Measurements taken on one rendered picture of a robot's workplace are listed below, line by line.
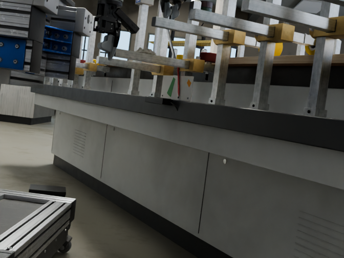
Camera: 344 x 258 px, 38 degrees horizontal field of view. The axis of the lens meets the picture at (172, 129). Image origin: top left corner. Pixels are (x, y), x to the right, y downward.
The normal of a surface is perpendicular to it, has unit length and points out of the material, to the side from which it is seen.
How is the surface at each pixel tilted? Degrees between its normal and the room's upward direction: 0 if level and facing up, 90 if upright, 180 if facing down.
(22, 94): 90
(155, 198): 90
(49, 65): 90
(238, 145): 90
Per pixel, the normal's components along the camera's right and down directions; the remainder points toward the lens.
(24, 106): 0.00, 0.06
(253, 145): -0.87, -0.08
